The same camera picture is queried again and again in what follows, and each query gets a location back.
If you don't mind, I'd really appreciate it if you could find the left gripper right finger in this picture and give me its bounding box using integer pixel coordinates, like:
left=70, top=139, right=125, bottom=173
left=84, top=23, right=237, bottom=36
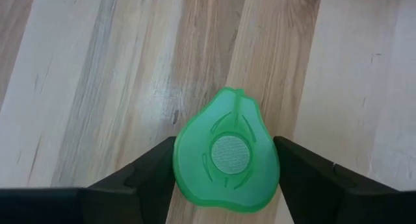
left=273, top=135, right=416, bottom=224

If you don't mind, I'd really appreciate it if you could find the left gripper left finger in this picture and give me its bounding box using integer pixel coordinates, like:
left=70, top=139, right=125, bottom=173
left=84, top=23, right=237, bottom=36
left=0, top=136, right=178, bottom=224

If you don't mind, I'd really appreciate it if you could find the green toy pear half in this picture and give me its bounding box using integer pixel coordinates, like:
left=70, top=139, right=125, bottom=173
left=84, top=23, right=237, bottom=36
left=172, top=86, right=281, bottom=214

